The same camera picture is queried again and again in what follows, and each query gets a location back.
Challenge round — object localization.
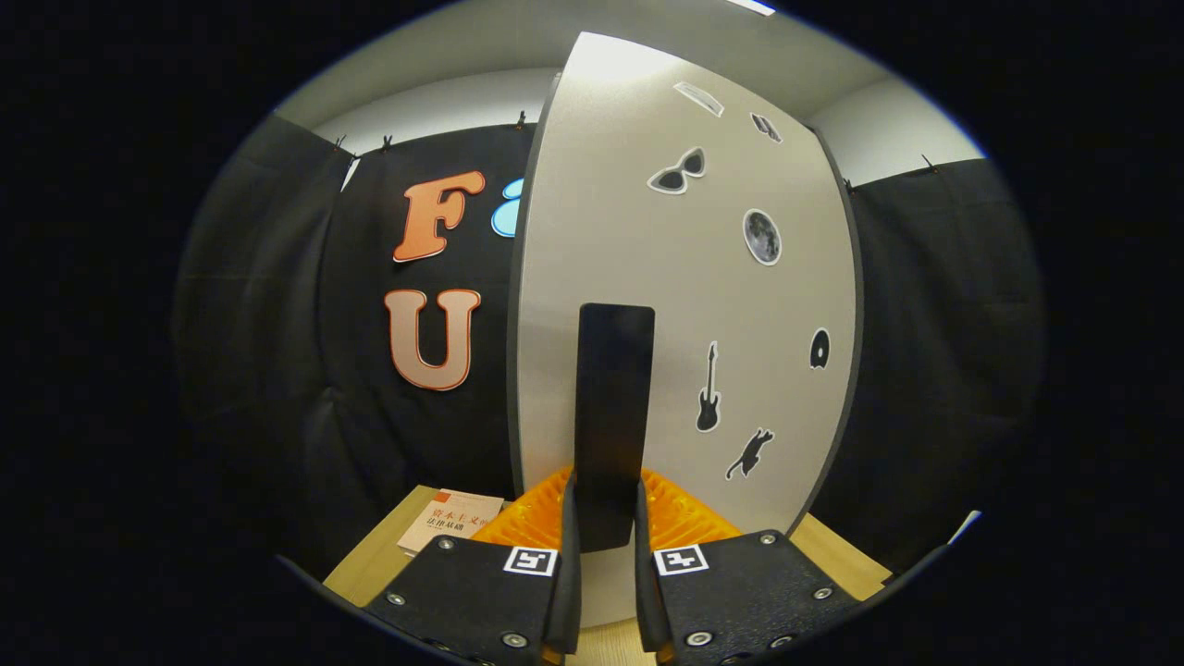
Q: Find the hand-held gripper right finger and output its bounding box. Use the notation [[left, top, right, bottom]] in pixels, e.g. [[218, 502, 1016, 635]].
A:
[[633, 467, 863, 666]]

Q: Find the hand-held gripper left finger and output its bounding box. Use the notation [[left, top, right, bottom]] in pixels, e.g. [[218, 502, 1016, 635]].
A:
[[365, 465, 582, 666]]

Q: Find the black door handle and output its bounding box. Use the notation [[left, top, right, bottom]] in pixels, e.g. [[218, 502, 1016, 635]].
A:
[[574, 302, 656, 553]]

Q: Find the dark grey shoe cabinet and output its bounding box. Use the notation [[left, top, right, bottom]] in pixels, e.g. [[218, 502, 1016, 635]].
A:
[[505, 69, 868, 537]]

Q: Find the beige shoe cabinet door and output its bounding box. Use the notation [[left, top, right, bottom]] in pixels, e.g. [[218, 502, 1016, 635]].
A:
[[514, 31, 861, 630]]

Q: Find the black backdrop cloth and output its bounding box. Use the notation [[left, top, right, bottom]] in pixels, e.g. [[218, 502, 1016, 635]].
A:
[[174, 116, 1046, 579]]

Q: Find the row of black cloth clips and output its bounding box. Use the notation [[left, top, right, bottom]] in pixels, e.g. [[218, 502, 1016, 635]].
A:
[[333, 111, 937, 177]]

